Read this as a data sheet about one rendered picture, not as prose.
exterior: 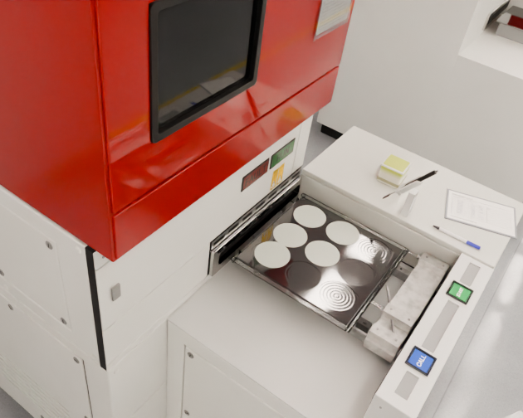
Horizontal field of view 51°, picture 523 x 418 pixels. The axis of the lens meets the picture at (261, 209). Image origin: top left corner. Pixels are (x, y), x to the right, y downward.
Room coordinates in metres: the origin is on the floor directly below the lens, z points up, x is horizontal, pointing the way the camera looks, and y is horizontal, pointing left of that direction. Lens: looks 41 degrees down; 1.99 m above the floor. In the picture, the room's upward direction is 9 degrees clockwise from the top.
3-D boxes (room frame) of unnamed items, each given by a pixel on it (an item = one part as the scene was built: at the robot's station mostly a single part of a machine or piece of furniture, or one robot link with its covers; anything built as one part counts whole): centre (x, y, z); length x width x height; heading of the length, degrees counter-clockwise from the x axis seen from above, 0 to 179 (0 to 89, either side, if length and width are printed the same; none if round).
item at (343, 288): (1.09, -0.19, 0.90); 0.34 x 0.34 x 0.01; 61
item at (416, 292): (0.98, -0.43, 0.87); 0.36 x 0.08 x 0.03; 151
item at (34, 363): (1.20, 0.40, 0.41); 0.82 x 0.71 x 0.82; 151
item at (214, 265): (1.18, 0.00, 0.89); 0.44 x 0.02 x 0.10; 151
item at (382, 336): (0.84, -0.35, 0.89); 0.08 x 0.03 x 0.03; 61
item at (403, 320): (0.91, -0.39, 0.89); 0.08 x 0.03 x 0.03; 61
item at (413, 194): (1.26, -0.40, 1.03); 0.06 x 0.04 x 0.13; 61
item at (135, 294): (1.04, 0.10, 1.02); 0.82 x 0.03 x 0.40; 151
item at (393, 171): (1.40, -0.39, 1.00); 0.07 x 0.07 x 0.07; 63
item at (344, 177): (1.39, -0.46, 0.89); 0.62 x 0.35 x 0.14; 61
